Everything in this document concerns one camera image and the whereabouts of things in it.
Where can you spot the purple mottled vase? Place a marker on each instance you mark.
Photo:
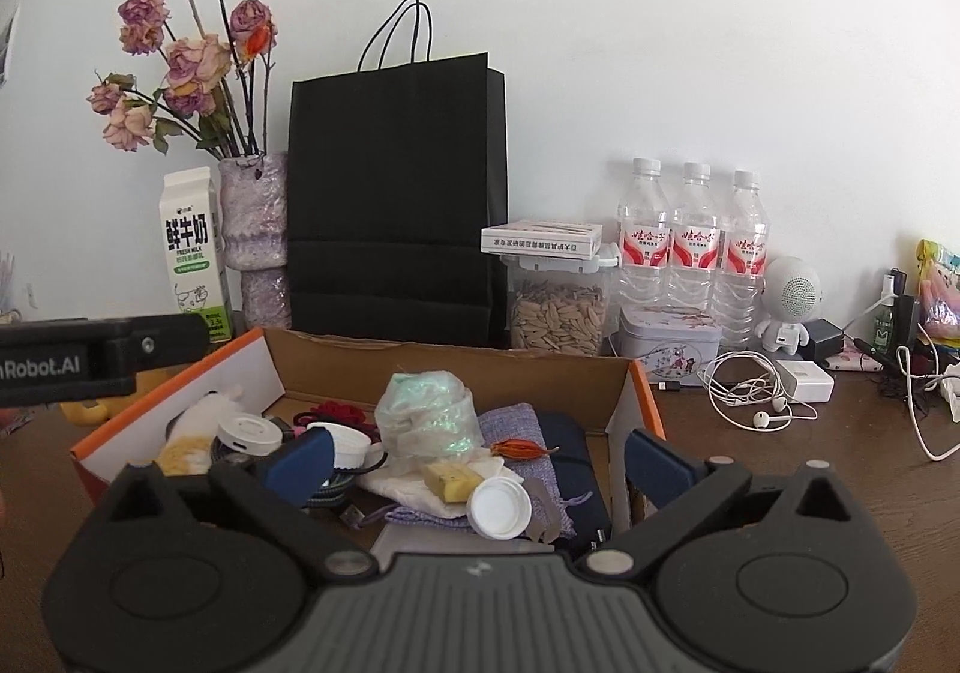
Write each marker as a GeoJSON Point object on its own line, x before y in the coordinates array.
{"type": "Point", "coordinates": [255, 215]}

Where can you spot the red fabric rose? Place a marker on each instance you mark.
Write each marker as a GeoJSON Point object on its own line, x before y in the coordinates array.
{"type": "Point", "coordinates": [337, 410]}

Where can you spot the white robot speaker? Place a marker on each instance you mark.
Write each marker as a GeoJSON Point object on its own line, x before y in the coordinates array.
{"type": "Point", "coordinates": [795, 290]}

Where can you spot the white green milk carton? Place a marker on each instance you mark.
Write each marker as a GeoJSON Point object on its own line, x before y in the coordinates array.
{"type": "Point", "coordinates": [191, 245]}

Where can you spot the purple linen cloth bag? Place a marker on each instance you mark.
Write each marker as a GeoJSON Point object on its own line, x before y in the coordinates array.
{"type": "Point", "coordinates": [510, 429]}

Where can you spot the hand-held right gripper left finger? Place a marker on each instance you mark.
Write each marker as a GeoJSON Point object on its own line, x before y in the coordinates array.
{"type": "Point", "coordinates": [300, 467]}

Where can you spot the white ribbed bottle cap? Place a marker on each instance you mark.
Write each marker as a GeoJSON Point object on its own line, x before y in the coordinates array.
{"type": "Point", "coordinates": [499, 508]}

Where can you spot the dark blue pouch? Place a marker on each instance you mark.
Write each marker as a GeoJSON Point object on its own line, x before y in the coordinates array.
{"type": "Point", "coordinates": [585, 470]}

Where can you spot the flat white printed box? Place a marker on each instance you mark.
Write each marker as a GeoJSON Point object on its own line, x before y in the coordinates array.
{"type": "Point", "coordinates": [540, 239]}

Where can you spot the black power adapter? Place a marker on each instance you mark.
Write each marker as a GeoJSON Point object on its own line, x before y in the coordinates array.
{"type": "Point", "coordinates": [825, 341]}

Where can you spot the yellow snack bag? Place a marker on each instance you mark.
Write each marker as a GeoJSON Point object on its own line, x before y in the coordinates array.
{"type": "Point", "coordinates": [941, 298]}

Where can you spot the clear seed container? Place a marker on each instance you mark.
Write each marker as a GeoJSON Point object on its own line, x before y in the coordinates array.
{"type": "Point", "coordinates": [559, 320]}

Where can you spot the wall poster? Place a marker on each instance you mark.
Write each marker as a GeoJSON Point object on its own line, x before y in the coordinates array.
{"type": "Point", "coordinates": [7, 42]}

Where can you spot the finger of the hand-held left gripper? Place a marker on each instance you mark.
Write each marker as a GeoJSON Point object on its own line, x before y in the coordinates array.
{"type": "Point", "coordinates": [169, 341]}

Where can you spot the yellow ceramic mug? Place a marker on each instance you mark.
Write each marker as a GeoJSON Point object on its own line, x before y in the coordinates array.
{"type": "Point", "coordinates": [90, 414]}

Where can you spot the orange cardboard box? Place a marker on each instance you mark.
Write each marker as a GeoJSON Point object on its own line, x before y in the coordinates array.
{"type": "Point", "coordinates": [450, 365]}

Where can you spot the white square charger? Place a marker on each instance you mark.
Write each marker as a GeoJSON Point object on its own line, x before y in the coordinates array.
{"type": "Point", "coordinates": [806, 380]}

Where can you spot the black paper bag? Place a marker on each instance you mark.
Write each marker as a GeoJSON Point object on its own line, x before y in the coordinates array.
{"type": "Point", "coordinates": [397, 208]}

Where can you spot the pink floral case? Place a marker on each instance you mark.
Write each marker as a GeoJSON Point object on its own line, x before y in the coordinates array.
{"type": "Point", "coordinates": [855, 358]}

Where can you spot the white round case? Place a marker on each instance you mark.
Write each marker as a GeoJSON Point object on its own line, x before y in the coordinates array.
{"type": "Point", "coordinates": [251, 433]}

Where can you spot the yellow white plush toy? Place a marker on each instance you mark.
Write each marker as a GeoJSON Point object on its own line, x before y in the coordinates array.
{"type": "Point", "coordinates": [202, 418]}

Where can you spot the black upright device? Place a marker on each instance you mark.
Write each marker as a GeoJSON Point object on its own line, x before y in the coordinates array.
{"type": "Point", "coordinates": [906, 328]}

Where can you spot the white tissue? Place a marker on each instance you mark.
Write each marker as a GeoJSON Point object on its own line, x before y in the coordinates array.
{"type": "Point", "coordinates": [397, 489]}

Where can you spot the small green spray bottle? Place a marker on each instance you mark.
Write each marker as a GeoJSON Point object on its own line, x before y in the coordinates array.
{"type": "Point", "coordinates": [885, 331]}

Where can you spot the yellow soap bar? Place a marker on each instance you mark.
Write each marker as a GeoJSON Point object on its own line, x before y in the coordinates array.
{"type": "Point", "coordinates": [450, 482]}

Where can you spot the iridescent plastic bag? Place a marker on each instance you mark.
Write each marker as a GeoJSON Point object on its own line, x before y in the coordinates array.
{"type": "Point", "coordinates": [427, 410]}

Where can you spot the dried orange flower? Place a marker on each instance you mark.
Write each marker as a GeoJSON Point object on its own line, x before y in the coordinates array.
{"type": "Point", "coordinates": [521, 449]}

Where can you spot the printed tin box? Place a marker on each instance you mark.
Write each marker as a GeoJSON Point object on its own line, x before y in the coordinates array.
{"type": "Point", "coordinates": [667, 343]}

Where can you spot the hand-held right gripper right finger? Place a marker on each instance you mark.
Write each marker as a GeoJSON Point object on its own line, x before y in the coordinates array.
{"type": "Point", "coordinates": [656, 470]}

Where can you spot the dried pink rose bouquet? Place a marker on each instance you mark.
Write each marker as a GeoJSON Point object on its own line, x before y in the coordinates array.
{"type": "Point", "coordinates": [187, 61]}

